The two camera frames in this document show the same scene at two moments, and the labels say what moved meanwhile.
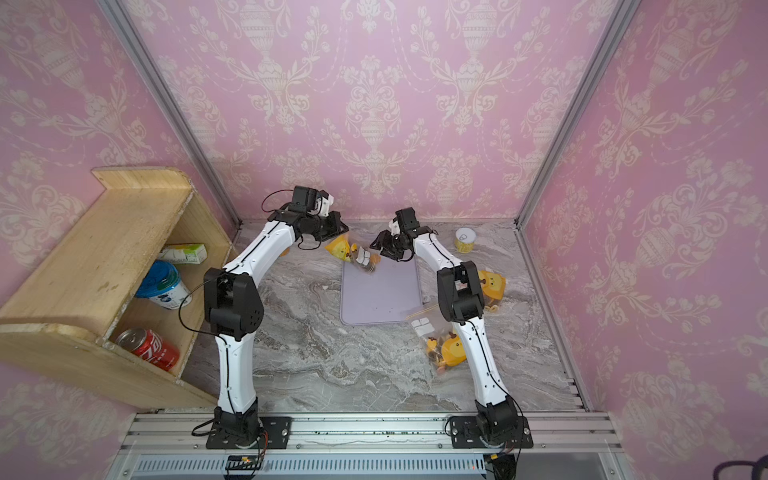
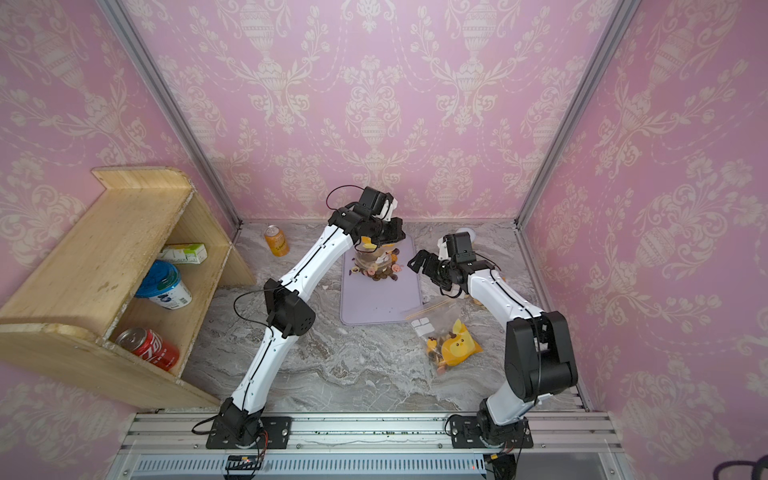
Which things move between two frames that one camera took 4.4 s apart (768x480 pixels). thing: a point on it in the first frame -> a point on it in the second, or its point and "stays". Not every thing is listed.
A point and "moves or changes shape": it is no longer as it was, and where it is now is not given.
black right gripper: (385, 237) -> (423, 256)
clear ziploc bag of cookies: (343, 247) moves or changes shape
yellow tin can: (464, 240) stays
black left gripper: (335, 226) -> (397, 232)
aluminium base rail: (178, 447) stays
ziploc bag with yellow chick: (443, 343) stays
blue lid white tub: (162, 285) stays
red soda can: (151, 346) stays
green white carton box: (184, 254) stays
